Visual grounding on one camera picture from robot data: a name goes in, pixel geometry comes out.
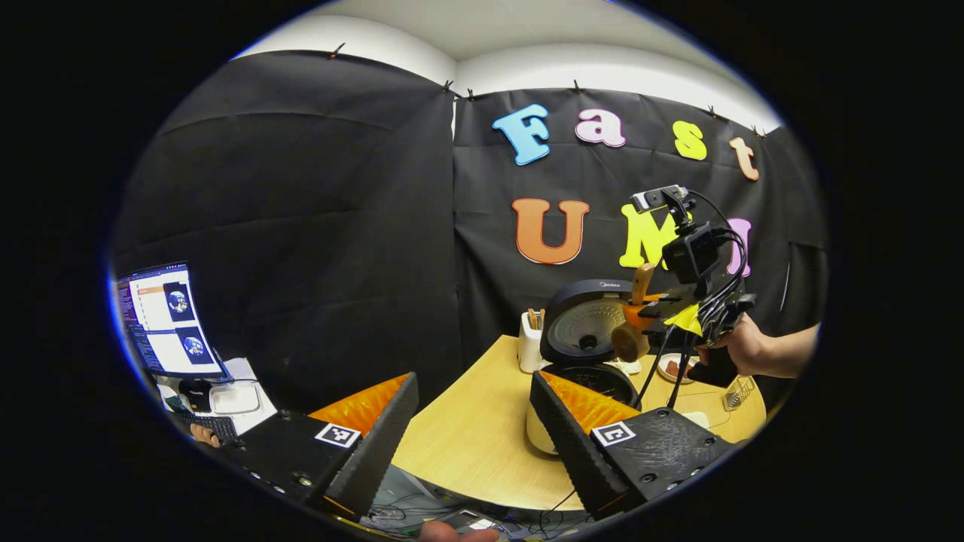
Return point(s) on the white tray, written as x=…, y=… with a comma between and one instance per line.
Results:
x=233, y=399

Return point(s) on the black and cream rice cooker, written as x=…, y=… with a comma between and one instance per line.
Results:
x=580, y=324

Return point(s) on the wooden spoon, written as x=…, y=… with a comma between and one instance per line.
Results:
x=629, y=342

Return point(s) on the round white plate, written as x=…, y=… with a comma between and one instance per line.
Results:
x=666, y=373

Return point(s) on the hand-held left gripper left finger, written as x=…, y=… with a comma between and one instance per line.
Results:
x=384, y=444

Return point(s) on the black keyboard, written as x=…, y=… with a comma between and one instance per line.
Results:
x=211, y=425

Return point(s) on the white utensil box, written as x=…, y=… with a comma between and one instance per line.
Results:
x=529, y=350

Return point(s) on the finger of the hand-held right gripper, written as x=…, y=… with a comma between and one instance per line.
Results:
x=659, y=299
x=670, y=318

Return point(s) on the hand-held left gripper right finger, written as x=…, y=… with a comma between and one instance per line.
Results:
x=572, y=448

